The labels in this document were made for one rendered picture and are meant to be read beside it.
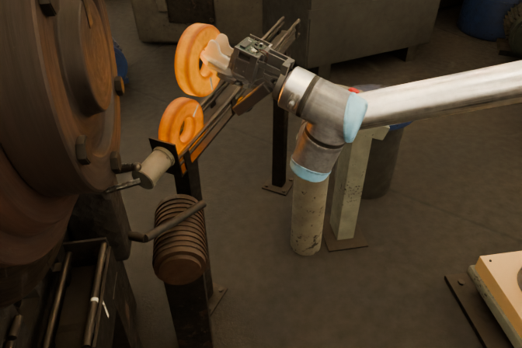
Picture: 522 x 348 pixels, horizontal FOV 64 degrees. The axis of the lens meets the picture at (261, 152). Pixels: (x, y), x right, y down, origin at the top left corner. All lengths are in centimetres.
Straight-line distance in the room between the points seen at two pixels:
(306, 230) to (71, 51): 126
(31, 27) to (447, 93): 80
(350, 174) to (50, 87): 126
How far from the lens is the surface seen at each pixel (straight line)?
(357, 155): 145
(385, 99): 97
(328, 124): 82
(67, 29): 42
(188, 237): 104
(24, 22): 34
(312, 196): 144
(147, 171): 98
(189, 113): 106
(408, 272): 171
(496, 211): 208
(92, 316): 73
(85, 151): 38
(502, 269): 160
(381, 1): 286
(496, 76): 98
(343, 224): 167
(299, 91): 81
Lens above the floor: 129
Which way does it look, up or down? 37 degrees down
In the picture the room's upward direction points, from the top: straight up
